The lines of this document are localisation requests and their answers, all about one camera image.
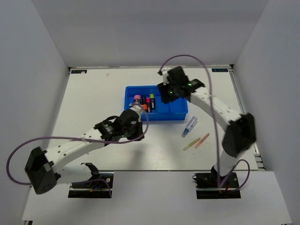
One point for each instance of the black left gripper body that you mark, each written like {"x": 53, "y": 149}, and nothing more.
{"x": 135, "y": 131}

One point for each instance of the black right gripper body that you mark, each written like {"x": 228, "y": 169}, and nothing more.
{"x": 169, "y": 92}

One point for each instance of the black highlighter yellow cap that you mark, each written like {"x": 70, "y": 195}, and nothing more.
{"x": 152, "y": 101}

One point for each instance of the glue stick pink cap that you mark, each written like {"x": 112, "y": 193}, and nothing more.
{"x": 137, "y": 99}

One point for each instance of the black highlighter orange cap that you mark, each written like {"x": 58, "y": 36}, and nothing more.
{"x": 144, "y": 103}

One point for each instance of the black highlighter pink cap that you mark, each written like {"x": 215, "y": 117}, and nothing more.
{"x": 148, "y": 103}

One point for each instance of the thin yellow highlighter pen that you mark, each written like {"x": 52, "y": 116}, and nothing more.
{"x": 191, "y": 144}

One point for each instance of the thin orange highlighter pen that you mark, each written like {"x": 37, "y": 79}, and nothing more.
{"x": 202, "y": 140}

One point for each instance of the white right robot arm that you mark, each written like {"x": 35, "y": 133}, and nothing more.
{"x": 239, "y": 129}

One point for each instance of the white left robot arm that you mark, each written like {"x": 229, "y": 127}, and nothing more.
{"x": 47, "y": 168}

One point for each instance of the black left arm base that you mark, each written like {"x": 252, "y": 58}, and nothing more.
{"x": 100, "y": 187}

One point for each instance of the blue plastic divided tray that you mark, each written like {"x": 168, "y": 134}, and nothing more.
{"x": 175, "y": 110}

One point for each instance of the right blue corner label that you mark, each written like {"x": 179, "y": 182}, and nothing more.
{"x": 219, "y": 70}

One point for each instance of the blue corner label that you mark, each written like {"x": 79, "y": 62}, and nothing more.
{"x": 219, "y": 70}
{"x": 78, "y": 71}

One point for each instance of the left blue corner label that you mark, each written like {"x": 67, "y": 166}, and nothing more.
{"x": 78, "y": 71}

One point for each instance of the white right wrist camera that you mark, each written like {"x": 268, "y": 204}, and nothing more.
{"x": 164, "y": 74}

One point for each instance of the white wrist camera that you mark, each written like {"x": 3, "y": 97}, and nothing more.
{"x": 164, "y": 74}
{"x": 138, "y": 109}

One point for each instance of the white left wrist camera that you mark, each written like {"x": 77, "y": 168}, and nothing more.
{"x": 138, "y": 109}

